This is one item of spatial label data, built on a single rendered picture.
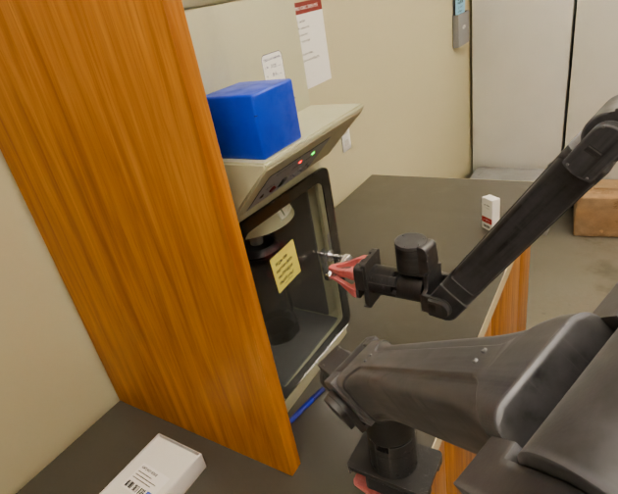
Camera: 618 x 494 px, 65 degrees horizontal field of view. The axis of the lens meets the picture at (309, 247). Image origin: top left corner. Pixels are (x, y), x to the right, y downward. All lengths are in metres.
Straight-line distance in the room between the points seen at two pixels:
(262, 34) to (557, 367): 0.75
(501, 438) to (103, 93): 0.64
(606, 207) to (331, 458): 2.87
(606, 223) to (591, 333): 3.40
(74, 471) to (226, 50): 0.86
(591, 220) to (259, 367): 3.03
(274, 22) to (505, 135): 3.08
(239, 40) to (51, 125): 0.32
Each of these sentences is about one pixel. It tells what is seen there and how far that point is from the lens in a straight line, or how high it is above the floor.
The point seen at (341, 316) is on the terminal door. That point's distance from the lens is 1.14.
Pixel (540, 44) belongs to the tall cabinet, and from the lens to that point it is 3.68.
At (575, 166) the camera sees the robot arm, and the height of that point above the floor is 1.48.
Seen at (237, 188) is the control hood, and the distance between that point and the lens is 0.72.
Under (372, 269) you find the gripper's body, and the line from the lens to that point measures 0.92.
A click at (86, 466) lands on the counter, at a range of 1.16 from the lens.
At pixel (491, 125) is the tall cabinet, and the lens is 3.85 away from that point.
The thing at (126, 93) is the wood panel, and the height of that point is 1.63.
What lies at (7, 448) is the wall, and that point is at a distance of 1.19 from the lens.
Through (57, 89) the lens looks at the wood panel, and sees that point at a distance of 0.80.
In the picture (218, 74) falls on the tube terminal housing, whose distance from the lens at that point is 0.78.
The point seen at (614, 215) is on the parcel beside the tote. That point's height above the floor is 0.17.
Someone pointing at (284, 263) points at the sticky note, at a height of 1.27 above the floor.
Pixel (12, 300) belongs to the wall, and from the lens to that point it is 1.09.
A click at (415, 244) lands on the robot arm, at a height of 1.30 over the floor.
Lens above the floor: 1.71
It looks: 28 degrees down
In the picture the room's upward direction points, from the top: 11 degrees counter-clockwise
